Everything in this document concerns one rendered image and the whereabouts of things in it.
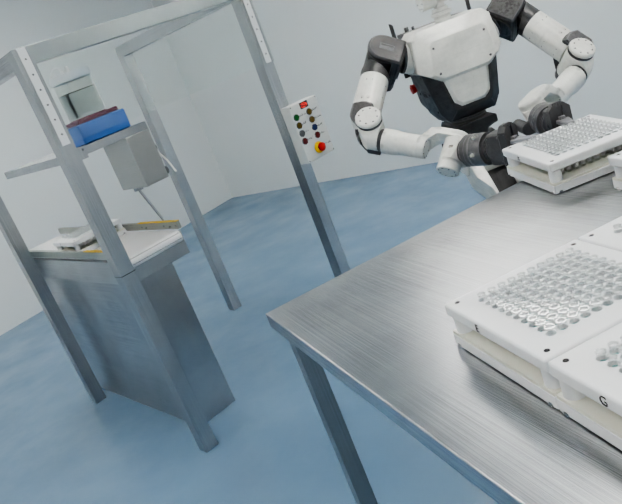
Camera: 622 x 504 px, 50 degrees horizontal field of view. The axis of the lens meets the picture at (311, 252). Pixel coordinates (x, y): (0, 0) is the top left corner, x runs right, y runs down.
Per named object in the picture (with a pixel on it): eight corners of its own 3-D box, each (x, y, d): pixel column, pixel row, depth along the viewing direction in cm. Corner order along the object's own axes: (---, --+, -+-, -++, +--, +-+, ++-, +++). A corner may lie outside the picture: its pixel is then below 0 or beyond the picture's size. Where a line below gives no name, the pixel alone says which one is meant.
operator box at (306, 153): (335, 149, 303) (315, 94, 295) (309, 163, 293) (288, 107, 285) (326, 150, 307) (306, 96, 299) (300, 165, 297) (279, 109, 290)
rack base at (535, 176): (657, 153, 147) (655, 143, 146) (556, 194, 146) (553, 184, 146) (596, 139, 170) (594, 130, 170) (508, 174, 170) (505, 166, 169)
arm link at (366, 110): (339, 125, 192) (355, 66, 202) (348, 152, 203) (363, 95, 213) (378, 127, 188) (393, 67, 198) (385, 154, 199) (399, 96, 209)
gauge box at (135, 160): (169, 176, 262) (148, 128, 256) (147, 186, 256) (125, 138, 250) (144, 180, 279) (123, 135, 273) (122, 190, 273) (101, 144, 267)
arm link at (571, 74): (559, 115, 198) (593, 79, 205) (573, 91, 189) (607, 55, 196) (529, 96, 201) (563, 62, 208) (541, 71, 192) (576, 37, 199)
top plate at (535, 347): (709, 287, 83) (707, 272, 83) (548, 375, 78) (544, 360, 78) (578, 249, 106) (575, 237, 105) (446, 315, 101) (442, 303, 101)
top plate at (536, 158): (653, 132, 146) (652, 123, 145) (550, 173, 145) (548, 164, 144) (592, 121, 169) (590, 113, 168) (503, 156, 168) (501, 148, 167)
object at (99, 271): (190, 252, 273) (180, 230, 270) (131, 286, 256) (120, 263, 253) (71, 250, 372) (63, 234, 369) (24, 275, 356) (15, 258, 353)
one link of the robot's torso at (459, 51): (404, 129, 235) (372, 29, 225) (493, 94, 236) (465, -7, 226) (430, 138, 207) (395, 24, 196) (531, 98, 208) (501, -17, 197)
